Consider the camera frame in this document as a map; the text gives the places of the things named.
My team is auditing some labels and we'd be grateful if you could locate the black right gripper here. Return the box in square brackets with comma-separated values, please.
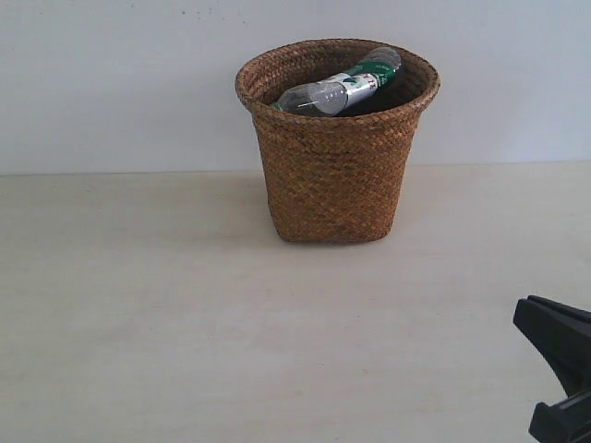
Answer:
[513, 295, 590, 443]

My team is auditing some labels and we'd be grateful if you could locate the clear plastic bottle green label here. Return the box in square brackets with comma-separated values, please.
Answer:
[272, 46, 403, 117]

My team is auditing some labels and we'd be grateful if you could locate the brown woven straw basket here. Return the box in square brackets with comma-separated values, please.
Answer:
[235, 39, 440, 243]

